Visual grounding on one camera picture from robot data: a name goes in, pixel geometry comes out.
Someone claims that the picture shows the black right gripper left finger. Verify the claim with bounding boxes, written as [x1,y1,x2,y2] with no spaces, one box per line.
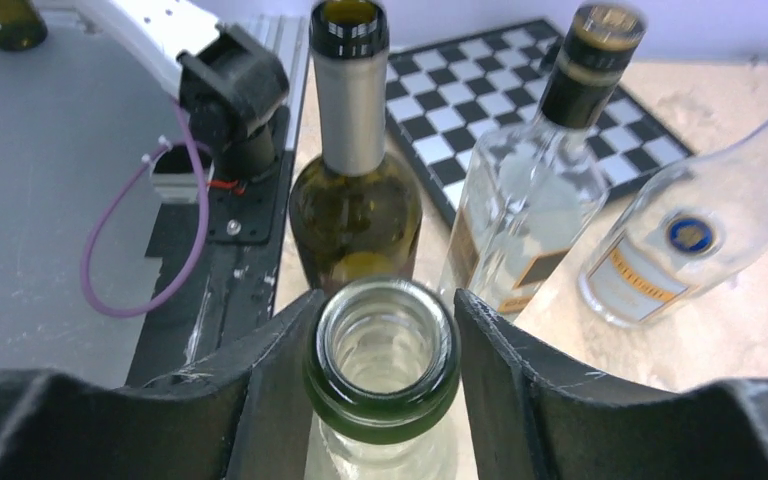
[0,291,323,479]

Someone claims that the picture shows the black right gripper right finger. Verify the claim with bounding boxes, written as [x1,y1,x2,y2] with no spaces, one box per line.
[454,290,768,479]

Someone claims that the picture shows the clear Louis Casbao champagne bottle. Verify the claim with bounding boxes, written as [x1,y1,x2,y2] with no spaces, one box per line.
[303,276,461,479]

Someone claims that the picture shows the clear square bottle gold label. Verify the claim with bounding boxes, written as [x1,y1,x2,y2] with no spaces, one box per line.
[438,1,647,320]

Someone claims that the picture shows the dark green wine bottle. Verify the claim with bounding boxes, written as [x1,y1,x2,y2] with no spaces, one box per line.
[288,1,423,295]

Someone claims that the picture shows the round clear flask bottle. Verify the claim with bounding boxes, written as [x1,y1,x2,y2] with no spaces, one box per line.
[577,120,768,327]

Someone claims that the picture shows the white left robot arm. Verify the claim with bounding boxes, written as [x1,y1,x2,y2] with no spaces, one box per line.
[75,0,289,180]

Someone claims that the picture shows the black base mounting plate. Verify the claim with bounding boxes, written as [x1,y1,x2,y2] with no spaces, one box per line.
[124,105,309,389]

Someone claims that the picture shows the black white chessboard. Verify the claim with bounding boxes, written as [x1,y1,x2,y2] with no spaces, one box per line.
[386,19,692,225]

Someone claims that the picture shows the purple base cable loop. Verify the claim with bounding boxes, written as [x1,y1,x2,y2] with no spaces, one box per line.
[79,99,212,319]

